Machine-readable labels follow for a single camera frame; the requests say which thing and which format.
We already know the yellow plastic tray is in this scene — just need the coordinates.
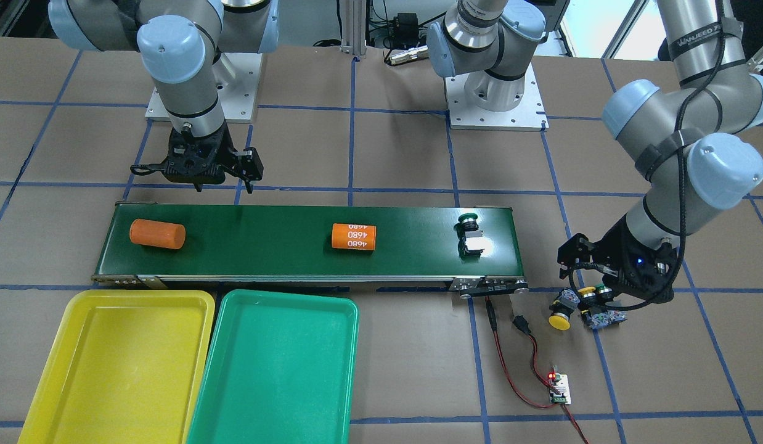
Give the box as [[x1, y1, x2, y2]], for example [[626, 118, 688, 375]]
[[19, 289, 215, 443]]

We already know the green plastic tray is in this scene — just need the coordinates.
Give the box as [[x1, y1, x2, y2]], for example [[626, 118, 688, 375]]
[[187, 290, 360, 443]]

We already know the red black power cable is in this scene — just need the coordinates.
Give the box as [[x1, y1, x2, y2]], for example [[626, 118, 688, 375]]
[[484, 296, 589, 444]]

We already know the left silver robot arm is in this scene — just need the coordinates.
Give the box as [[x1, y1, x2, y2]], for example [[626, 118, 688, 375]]
[[426, 1, 763, 310]]

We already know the small controller circuit board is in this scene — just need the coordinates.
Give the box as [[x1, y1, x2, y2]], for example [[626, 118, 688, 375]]
[[547, 368, 571, 405]]

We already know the yellow mushroom push button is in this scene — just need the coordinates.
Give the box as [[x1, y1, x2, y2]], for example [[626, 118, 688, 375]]
[[548, 287, 581, 331]]

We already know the plain orange cylinder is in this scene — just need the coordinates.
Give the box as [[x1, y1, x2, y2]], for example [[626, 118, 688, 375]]
[[129, 219, 186, 250]]

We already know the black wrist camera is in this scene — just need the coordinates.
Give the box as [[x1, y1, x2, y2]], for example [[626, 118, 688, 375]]
[[231, 146, 264, 194]]

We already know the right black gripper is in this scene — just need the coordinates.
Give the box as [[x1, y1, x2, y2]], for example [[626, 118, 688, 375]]
[[163, 123, 236, 189]]

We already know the green conveyor belt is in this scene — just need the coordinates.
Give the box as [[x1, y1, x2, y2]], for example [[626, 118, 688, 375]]
[[93, 202, 529, 298]]

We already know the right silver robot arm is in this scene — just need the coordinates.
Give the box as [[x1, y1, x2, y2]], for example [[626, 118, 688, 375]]
[[48, 1, 279, 193]]

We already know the orange cylinder with label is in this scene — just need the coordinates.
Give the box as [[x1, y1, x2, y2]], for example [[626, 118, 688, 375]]
[[330, 224, 378, 251]]

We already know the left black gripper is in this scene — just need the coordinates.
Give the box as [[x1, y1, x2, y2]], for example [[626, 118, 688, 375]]
[[557, 218, 680, 306]]

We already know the green push button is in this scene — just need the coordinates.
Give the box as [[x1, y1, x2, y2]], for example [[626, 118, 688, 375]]
[[457, 213, 485, 257]]

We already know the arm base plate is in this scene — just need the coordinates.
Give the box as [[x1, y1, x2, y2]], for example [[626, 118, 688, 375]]
[[195, 52, 265, 123], [444, 64, 550, 131]]

